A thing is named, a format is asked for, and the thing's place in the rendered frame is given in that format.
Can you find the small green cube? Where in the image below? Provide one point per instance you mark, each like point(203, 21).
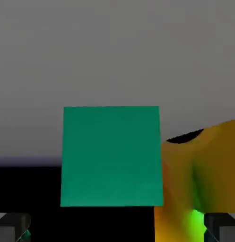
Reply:
point(111, 157)

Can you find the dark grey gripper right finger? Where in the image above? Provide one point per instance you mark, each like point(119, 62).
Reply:
point(223, 226)

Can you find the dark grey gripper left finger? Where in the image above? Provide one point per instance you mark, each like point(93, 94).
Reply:
point(9, 226)

